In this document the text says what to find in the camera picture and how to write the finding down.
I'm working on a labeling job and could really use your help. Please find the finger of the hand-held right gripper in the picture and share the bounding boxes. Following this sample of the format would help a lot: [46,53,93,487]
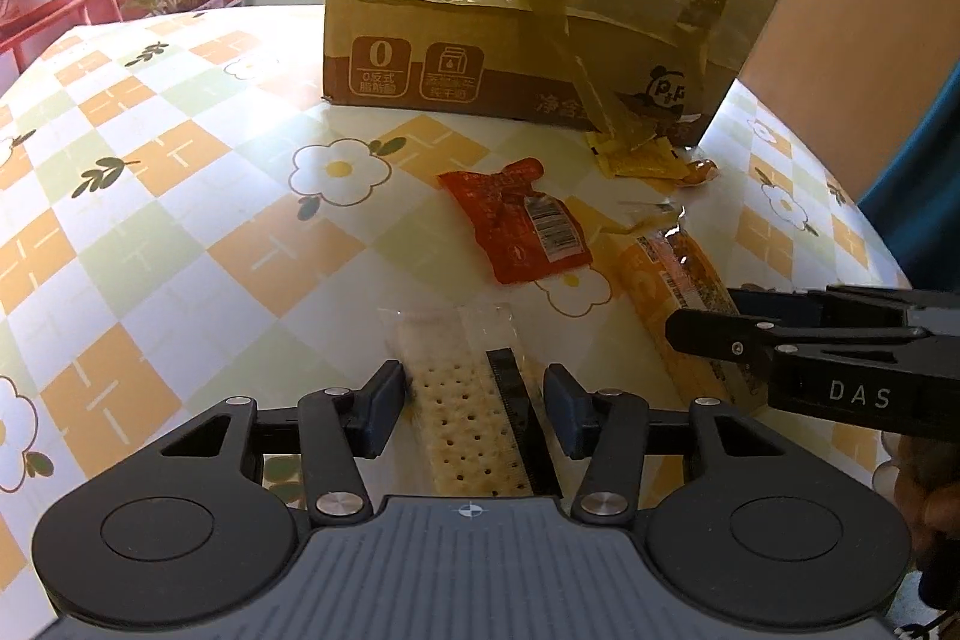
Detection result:
[727,286,827,321]
[665,308,929,380]

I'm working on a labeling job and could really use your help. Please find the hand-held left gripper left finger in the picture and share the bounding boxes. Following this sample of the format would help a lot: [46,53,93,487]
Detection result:
[157,359,410,525]

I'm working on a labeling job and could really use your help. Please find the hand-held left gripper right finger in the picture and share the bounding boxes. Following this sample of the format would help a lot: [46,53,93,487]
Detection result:
[544,361,788,527]

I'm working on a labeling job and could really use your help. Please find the orange bread packet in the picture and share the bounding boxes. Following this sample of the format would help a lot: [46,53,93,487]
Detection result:
[611,201,767,405]

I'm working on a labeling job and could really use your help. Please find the clear-wrapped cracker packet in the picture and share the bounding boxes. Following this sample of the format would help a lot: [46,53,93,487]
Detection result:
[377,301,562,500]

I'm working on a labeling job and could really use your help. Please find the person's right hand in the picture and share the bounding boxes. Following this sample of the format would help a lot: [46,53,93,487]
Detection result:
[891,436,960,562]

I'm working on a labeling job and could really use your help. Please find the orange wrapped candy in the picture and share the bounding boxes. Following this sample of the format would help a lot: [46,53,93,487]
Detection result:
[681,157,721,188]

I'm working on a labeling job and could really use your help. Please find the teal cloth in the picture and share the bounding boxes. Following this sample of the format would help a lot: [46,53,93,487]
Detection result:
[855,81,960,295]

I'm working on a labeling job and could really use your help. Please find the small yellow sachet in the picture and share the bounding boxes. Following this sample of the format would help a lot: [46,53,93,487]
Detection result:
[613,136,695,184]

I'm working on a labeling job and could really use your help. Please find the red snack packet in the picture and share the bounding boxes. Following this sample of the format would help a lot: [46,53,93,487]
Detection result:
[437,157,595,286]

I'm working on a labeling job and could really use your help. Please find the checkered floral tablecloth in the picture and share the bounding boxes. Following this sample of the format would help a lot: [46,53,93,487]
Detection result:
[0,2,920,640]

